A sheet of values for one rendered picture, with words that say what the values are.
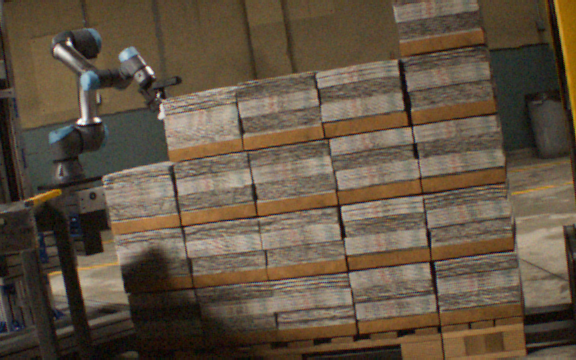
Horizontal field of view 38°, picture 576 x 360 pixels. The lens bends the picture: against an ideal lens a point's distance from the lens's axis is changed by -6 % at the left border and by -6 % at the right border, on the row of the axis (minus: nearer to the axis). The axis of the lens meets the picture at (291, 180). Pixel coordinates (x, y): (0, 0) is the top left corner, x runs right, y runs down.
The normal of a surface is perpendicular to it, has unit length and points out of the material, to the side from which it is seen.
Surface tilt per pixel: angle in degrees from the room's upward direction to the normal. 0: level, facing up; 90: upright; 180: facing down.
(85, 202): 90
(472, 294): 90
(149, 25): 90
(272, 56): 90
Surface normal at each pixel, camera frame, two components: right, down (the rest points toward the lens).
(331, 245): -0.28, 0.12
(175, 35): 0.07, 0.06
